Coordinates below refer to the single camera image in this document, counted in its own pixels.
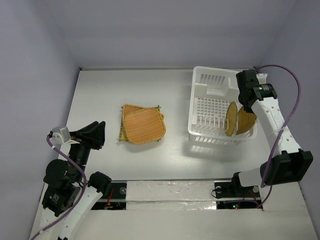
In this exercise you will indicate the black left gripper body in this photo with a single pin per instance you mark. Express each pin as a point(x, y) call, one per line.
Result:
point(80, 152)

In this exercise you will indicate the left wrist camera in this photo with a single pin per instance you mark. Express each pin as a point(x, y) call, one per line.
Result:
point(60, 135)

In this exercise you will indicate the silver foil covered panel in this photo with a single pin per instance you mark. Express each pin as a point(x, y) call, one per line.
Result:
point(170, 195)

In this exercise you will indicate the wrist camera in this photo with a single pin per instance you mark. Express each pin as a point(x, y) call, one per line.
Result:
point(60, 135)
point(262, 78)

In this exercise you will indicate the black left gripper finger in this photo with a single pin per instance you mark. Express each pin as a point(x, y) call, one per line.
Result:
point(87, 130)
point(96, 139)

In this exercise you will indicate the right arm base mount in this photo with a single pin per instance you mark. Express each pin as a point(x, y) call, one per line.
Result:
point(232, 188)

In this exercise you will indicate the square woven bamboo plate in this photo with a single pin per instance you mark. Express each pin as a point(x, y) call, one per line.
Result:
point(121, 132)

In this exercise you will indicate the white plastic dish rack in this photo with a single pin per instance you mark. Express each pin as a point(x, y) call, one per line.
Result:
point(212, 91)

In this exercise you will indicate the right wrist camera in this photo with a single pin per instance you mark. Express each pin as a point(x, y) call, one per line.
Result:
point(262, 78)

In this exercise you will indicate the round yellow green-rimmed plate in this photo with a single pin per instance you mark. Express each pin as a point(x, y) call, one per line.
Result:
point(231, 119)

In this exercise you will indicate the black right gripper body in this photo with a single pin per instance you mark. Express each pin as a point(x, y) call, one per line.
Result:
point(246, 106)

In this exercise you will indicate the yellow woven fan plate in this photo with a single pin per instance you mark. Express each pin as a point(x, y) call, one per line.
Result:
point(246, 121)

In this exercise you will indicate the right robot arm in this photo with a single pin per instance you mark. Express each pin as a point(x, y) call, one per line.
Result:
point(287, 161)

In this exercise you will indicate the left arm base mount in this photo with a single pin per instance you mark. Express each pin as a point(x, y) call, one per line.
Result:
point(115, 199)

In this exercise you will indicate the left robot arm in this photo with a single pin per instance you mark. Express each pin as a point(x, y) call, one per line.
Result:
point(70, 194)

